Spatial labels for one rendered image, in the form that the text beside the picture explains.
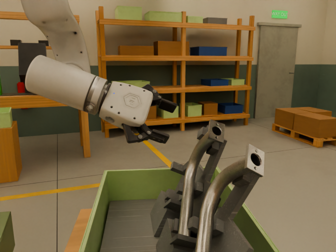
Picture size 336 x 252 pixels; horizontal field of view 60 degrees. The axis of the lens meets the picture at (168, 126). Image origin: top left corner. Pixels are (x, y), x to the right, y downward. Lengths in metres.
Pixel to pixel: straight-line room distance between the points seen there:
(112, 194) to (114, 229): 0.20
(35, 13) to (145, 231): 0.64
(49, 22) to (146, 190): 0.68
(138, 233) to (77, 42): 0.56
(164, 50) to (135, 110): 4.87
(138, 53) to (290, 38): 3.80
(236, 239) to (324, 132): 4.69
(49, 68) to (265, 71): 6.69
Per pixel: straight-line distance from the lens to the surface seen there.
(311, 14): 8.13
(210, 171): 0.77
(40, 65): 0.66
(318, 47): 8.30
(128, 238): 0.90
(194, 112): 5.78
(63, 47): 0.74
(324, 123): 5.19
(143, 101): 0.65
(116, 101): 0.64
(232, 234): 0.62
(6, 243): 0.87
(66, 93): 0.65
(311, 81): 8.24
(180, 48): 5.58
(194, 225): 0.64
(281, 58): 7.45
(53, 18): 0.64
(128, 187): 1.09
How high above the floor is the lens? 1.35
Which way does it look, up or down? 13 degrees down
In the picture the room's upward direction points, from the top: straight up
